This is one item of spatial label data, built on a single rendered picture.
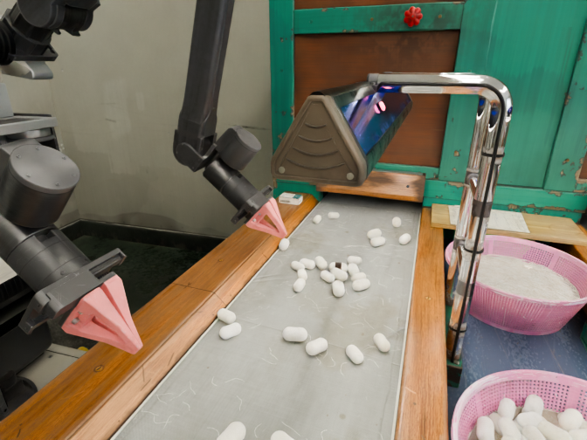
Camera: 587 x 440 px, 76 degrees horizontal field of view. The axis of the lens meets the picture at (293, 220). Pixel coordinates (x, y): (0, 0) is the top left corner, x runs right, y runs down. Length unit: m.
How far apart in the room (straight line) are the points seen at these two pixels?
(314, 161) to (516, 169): 0.86
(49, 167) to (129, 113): 2.13
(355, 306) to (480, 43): 0.70
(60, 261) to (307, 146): 0.28
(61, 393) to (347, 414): 0.35
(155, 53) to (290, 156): 2.10
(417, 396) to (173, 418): 0.29
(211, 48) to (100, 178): 2.17
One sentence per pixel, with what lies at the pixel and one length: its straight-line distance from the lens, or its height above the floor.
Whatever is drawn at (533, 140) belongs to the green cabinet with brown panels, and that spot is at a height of 0.96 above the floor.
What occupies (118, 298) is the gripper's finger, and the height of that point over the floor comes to 0.91.
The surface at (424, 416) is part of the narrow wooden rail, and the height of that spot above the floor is 0.76.
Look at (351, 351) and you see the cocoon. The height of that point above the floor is 0.76.
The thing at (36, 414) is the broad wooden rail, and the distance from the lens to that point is 0.56.
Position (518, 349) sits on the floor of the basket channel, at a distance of 0.79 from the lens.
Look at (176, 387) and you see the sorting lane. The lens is 0.56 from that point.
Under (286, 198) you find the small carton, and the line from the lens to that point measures 1.07.
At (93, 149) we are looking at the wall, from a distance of 2.79.
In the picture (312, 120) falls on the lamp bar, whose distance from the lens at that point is 0.30.
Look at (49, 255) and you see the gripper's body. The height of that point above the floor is 0.96.
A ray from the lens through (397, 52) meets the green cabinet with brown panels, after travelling 1.08.
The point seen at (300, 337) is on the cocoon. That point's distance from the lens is 0.59.
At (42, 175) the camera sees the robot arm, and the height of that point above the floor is 1.04.
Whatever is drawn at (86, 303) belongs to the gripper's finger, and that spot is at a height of 0.92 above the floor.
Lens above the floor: 1.13
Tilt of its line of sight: 22 degrees down
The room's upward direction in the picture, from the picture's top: straight up
